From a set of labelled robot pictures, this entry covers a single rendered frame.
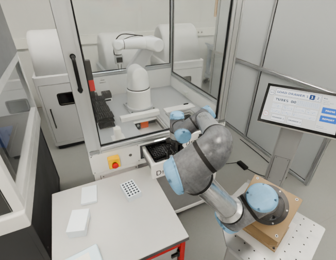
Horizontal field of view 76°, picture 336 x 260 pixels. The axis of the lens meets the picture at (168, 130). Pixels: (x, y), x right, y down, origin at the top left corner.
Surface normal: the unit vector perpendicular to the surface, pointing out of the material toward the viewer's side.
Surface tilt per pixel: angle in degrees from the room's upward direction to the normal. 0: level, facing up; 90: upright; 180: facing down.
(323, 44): 90
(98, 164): 90
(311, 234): 0
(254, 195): 34
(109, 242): 0
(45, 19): 90
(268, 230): 41
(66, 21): 90
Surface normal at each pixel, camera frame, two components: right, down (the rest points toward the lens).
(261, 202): -0.36, -0.47
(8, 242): 0.42, 0.48
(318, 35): -0.91, 0.22
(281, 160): -0.48, 0.47
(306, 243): 0.00, -0.85
